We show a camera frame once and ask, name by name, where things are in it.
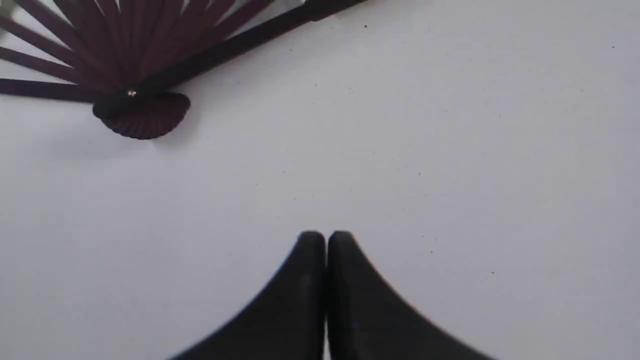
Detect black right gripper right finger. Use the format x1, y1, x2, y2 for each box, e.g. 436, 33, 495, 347
327, 231, 487, 360

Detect paper folding fan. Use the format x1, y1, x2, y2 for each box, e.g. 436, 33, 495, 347
0, 0, 360, 141

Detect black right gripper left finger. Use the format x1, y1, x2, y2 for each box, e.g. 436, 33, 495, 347
175, 231, 327, 360

